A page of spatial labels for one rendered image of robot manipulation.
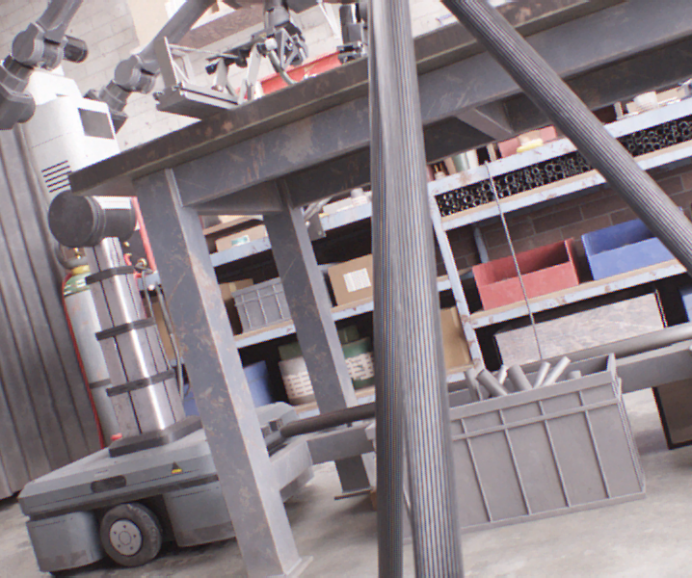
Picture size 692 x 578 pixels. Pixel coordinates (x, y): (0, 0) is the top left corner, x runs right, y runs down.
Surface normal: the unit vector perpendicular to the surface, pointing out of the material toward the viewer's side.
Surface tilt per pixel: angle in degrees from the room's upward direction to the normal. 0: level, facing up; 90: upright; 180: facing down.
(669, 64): 90
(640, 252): 90
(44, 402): 90
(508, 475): 90
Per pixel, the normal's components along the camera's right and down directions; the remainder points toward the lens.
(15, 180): 0.37, -0.10
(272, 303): -0.31, 0.09
